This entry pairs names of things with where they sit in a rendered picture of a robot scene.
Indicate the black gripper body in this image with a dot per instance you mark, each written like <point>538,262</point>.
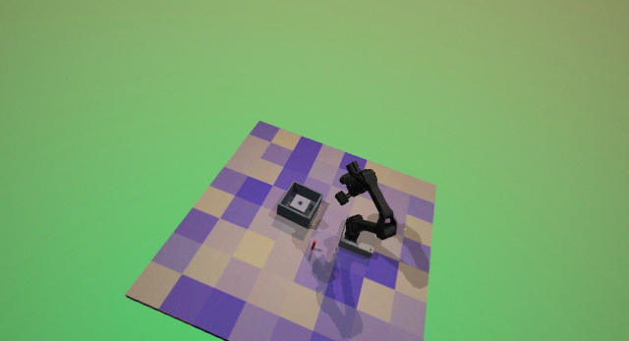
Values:
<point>342,198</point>

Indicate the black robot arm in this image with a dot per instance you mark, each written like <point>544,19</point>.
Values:
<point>366,180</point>

